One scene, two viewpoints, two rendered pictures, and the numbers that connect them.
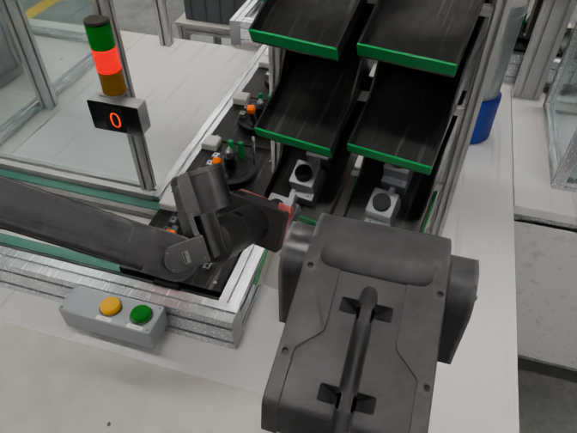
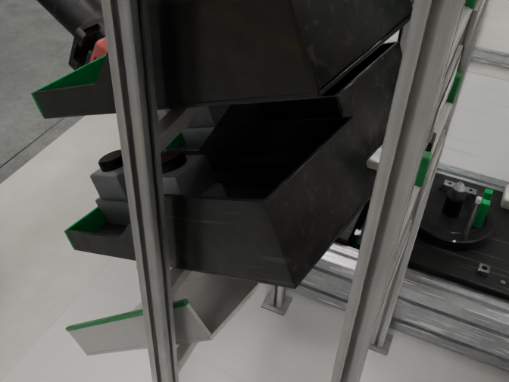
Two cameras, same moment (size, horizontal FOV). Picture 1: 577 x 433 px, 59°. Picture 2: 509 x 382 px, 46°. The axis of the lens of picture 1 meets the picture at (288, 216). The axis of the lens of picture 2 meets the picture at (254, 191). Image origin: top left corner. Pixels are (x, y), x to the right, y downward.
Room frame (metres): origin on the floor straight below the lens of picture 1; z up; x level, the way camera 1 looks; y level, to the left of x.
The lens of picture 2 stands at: (0.81, -0.60, 1.64)
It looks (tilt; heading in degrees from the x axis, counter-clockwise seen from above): 41 degrees down; 96
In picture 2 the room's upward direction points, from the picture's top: 3 degrees clockwise
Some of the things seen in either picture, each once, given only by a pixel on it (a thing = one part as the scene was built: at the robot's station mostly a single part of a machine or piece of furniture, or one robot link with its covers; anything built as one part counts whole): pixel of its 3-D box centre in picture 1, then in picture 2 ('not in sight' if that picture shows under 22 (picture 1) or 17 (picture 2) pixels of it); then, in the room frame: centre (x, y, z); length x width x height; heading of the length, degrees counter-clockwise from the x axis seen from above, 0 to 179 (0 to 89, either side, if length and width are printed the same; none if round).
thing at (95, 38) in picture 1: (100, 34); not in sight; (0.97, 0.37, 1.38); 0.05 x 0.05 x 0.05
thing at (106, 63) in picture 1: (106, 57); not in sight; (0.97, 0.37, 1.33); 0.05 x 0.05 x 0.05
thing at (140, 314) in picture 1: (141, 314); not in sight; (0.60, 0.30, 0.96); 0.04 x 0.04 x 0.02
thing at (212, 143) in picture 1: (230, 159); (454, 201); (1.05, 0.15, 1.01); 0.24 x 0.24 x 0.13; 73
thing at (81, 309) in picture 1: (114, 315); not in sight; (0.62, 0.37, 0.93); 0.21 x 0.07 x 0.06; 73
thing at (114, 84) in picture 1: (112, 80); not in sight; (0.97, 0.37, 1.28); 0.05 x 0.05 x 0.05
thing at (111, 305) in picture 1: (111, 307); not in sight; (0.62, 0.37, 0.96); 0.04 x 0.04 x 0.02
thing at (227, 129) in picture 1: (260, 110); not in sight; (1.29, 0.08, 1.01); 0.24 x 0.24 x 0.13; 73
